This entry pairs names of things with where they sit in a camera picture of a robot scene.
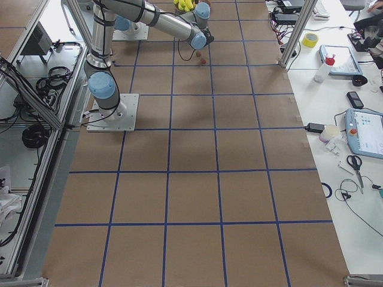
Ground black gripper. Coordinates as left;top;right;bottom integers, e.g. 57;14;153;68
201;28;214;47

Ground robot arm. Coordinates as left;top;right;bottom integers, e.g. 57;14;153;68
84;1;214;120
114;15;141;34

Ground yellow banana bunch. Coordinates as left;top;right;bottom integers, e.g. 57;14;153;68
173;0;197;13

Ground wicker fruit basket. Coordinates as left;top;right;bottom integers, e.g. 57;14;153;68
174;1;211;14

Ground yellow tape roll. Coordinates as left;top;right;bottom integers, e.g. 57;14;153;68
302;33;319;48

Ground red capped squeeze bottle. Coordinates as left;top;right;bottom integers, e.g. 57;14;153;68
313;55;335;83

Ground far teach pendant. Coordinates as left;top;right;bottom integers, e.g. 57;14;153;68
318;45;363;77

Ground teach pendant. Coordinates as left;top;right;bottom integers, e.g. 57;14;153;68
318;45;363;77
344;108;382;159

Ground black power adapter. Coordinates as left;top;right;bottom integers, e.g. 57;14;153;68
304;123;325;134

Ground black small bowl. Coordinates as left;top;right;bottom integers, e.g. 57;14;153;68
352;75;368;87

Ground black handheld device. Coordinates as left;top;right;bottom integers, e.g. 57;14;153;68
346;91;364;109

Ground grey control box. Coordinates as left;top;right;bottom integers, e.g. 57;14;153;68
20;22;53;64

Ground near teach pendant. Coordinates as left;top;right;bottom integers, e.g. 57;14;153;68
344;108;382;159

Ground black scissors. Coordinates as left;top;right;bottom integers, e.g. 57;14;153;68
346;155;364;194

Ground blue tape roll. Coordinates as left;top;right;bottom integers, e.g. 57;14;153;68
321;182;333;199

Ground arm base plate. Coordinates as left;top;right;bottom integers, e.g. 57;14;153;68
86;93;139;132
113;23;149;42

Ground aluminium frame post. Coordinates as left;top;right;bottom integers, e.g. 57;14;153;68
279;0;317;68

